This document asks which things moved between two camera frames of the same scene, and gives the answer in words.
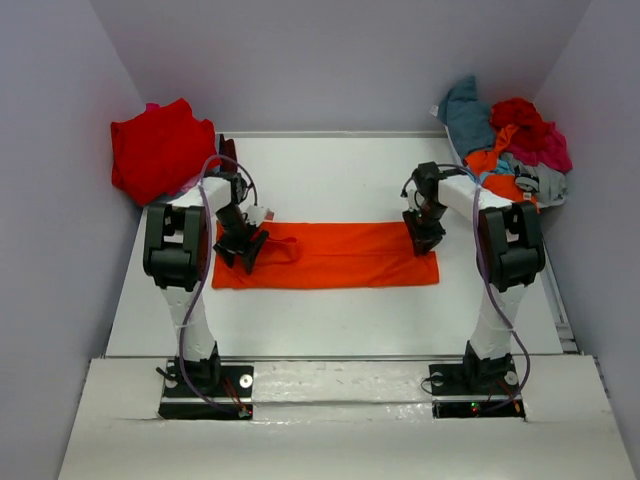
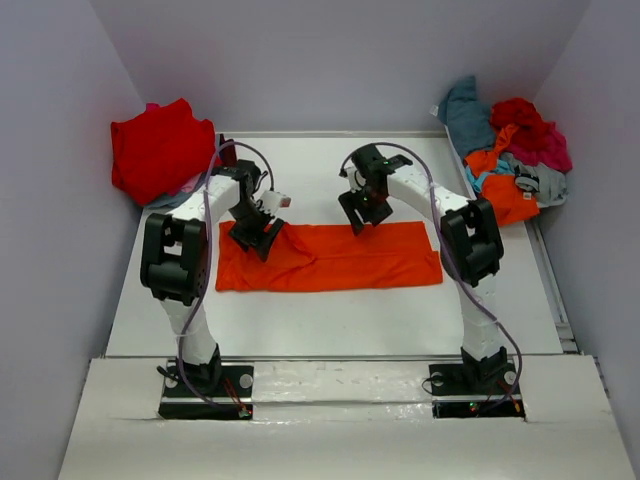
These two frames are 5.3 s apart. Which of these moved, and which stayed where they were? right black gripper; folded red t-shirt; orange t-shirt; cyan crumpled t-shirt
Moved: right black gripper
Stayed: cyan crumpled t-shirt; folded red t-shirt; orange t-shirt
